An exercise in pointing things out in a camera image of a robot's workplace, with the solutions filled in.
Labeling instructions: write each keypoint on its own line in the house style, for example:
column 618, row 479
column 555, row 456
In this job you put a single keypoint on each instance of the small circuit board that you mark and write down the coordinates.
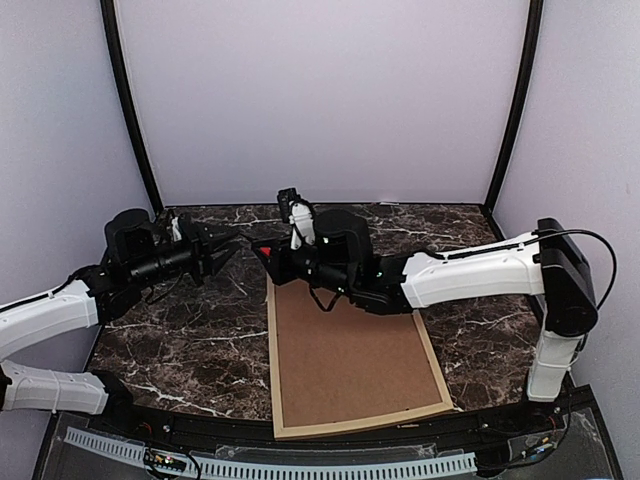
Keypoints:
column 162, row 462

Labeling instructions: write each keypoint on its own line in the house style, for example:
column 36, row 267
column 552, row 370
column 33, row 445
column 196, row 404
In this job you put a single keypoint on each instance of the black front rail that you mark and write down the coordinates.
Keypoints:
column 485, row 429

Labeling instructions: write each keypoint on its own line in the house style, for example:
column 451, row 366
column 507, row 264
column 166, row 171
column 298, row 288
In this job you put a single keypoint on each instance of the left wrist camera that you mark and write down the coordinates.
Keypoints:
column 179, row 228

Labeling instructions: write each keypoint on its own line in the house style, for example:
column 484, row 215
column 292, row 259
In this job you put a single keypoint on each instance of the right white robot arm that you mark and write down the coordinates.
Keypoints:
column 544, row 262

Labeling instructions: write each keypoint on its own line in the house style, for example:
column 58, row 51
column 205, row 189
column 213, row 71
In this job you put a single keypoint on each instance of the right black corner post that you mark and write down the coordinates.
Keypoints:
column 521, row 88

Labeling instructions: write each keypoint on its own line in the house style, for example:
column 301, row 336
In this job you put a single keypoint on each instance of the white slotted cable duct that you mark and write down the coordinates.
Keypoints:
column 230, row 462

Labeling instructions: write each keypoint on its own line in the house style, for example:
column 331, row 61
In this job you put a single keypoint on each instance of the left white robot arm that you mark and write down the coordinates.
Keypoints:
column 84, row 300

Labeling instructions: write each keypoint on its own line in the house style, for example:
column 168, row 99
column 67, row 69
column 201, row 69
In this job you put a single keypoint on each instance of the wooden picture frame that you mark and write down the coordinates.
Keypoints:
column 346, row 364

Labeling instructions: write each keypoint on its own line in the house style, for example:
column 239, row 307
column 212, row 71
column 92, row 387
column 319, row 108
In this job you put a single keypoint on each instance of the black corner post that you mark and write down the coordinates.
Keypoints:
column 521, row 88
column 128, row 109

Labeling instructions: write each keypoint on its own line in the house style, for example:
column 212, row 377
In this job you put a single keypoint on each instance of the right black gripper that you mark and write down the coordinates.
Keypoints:
column 280, row 267

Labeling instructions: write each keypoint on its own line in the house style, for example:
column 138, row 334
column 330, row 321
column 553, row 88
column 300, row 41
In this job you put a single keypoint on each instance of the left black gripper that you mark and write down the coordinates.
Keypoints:
column 202, row 256

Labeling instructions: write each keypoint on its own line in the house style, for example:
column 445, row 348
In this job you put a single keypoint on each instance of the left black corner post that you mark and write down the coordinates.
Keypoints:
column 128, row 109

